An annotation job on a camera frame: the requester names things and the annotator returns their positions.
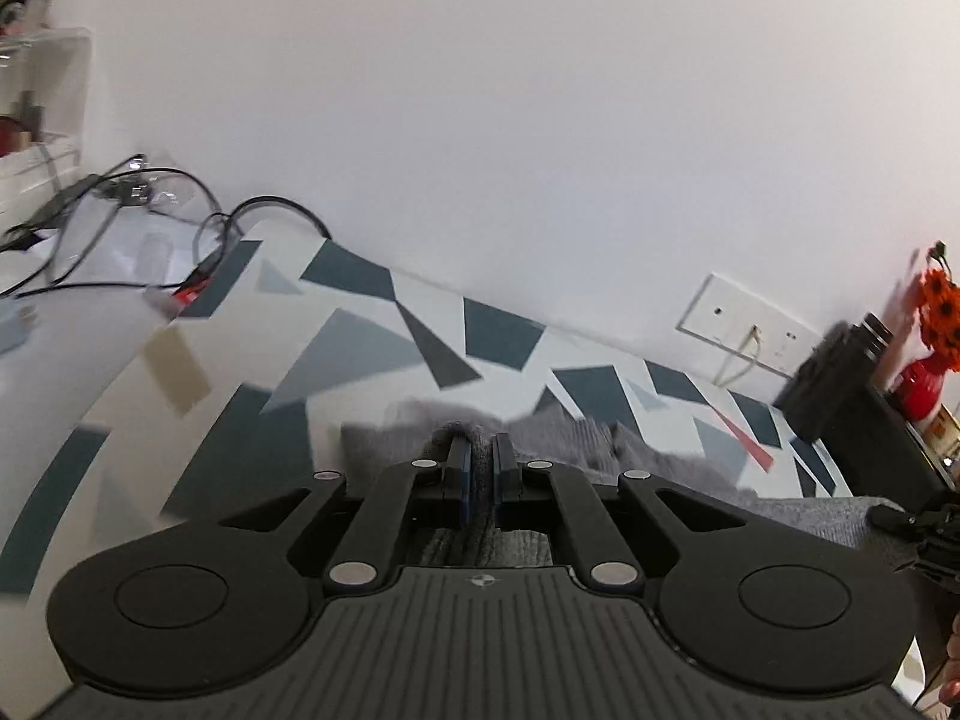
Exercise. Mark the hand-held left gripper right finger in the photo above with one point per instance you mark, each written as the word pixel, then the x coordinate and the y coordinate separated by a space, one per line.
pixel 502 476

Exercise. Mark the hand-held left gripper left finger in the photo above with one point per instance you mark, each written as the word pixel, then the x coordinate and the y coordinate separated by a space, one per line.
pixel 466 480

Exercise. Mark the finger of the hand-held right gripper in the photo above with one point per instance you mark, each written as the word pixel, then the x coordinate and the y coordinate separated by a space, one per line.
pixel 941 562
pixel 919 520

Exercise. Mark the grey knit sweater with tulle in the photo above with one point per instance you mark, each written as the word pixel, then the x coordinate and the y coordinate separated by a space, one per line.
pixel 660 465

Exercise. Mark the dark cabinet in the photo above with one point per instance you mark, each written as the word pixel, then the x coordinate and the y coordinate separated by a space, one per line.
pixel 892 450

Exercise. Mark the red vase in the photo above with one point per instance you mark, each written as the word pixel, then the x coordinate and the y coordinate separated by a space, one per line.
pixel 919 386

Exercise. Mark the black cylindrical bottle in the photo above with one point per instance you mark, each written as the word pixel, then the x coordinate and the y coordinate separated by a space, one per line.
pixel 829 375

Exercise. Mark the geometric patterned bed sheet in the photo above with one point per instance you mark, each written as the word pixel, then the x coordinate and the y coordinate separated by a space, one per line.
pixel 360 345

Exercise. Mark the orange artificial flowers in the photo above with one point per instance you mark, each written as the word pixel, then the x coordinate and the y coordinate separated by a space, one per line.
pixel 941 315

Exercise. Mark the clear plastic organizer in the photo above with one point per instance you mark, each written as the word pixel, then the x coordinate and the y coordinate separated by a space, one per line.
pixel 37 105

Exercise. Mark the white wall socket plate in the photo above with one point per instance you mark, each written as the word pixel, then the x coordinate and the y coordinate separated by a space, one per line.
pixel 720 311

